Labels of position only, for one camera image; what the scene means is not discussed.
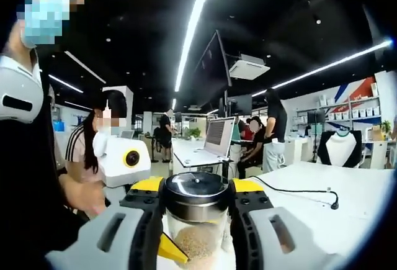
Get ceiling air conditioner unit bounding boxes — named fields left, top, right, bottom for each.
left=228, top=53, right=271, bottom=81

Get white chest-worn device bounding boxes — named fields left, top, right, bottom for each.
left=0, top=55, right=45, bottom=125

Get shelf with white bins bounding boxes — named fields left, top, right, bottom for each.
left=294, top=94, right=382, bottom=128

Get black table cable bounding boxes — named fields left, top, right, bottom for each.
left=248, top=174, right=340, bottom=211

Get white necklace display bust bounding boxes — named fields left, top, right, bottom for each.
left=316, top=129, right=364, bottom=169

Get tall seasoning bottle brown grains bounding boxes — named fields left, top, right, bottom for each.
left=161, top=171, right=232, bottom=263

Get person's black shirt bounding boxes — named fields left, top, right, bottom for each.
left=0, top=49, right=91, bottom=270

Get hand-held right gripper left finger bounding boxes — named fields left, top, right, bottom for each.
left=45, top=176, right=166, bottom=270

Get black overhead monitor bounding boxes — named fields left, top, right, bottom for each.
left=192, top=29, right=233, bottom=108

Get white ceiling light strip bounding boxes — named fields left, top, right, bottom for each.
left=252, top=39, right=393, bottom=97
left=47, top=74, right=85, bottom=94
left=173, top=0, right=217, bottom=93
left=63, top=50, right=107, bottom=84

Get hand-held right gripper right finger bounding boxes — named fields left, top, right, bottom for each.
left=227, top=176, right=346, bottom=270

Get white laptop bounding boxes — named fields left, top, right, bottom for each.
left=172, top=115, right=237, bottom=169

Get person's left hand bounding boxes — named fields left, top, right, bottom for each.
left=58, top=173, right=108, bottom=220

